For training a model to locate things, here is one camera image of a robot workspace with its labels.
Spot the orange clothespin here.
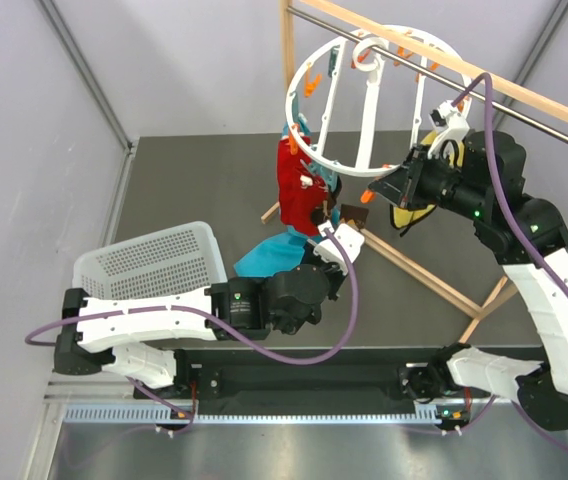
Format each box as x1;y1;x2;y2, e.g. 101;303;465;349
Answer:
303;71;322;98
360;189;375;204

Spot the aluminium frame rail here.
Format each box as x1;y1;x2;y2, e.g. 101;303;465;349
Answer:
36;0;138;156

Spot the purple cable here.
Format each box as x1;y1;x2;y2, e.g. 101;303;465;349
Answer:
24;229;360;435
453;72;568;464

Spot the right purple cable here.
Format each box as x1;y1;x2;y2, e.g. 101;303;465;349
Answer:
453;72;568;464

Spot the teal cloth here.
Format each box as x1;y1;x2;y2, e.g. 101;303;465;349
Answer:
234;127;342;277

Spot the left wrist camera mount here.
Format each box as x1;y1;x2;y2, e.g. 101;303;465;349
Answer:
313;221;365;276

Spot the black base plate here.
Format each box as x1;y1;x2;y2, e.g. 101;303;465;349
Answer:
132;363;470;405

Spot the white perforated plastic basket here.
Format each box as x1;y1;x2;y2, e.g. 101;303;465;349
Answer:
72;221;227;300

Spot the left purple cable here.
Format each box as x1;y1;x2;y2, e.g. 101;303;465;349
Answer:
24;229;360;435

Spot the white round clip hanger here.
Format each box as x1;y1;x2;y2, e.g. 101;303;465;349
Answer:
284;23;478;179

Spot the brown argyle sock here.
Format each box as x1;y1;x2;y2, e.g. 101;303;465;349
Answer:
310;188;341;226
339;204;369;231

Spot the wooden drying rack frame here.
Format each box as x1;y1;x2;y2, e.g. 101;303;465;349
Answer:
278;1;568;339

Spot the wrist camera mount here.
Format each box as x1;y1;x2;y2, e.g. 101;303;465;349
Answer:
313;221;365;276
428;101;470;159

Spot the metal hanging rod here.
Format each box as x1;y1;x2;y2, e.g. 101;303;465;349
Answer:
286;4;568;161

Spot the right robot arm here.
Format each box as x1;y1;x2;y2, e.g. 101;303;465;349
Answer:
369;132;568;431

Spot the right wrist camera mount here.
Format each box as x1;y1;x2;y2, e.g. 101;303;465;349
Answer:
428;101;470;159

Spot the teal clothespin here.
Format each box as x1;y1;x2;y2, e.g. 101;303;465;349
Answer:
328;46;341;78

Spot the yellow cloth with black trim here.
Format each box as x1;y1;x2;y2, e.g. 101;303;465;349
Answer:
389;131;464;237

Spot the slotted cable duct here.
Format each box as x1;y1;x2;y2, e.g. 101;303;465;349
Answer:
63;404;464;425

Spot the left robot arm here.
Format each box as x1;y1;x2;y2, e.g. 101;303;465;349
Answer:
53;262;346;397

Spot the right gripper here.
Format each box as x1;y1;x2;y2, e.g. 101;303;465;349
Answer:
371;143;488;221

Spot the red sock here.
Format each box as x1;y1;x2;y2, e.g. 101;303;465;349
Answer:
276;136;337;236
278;173;328;236

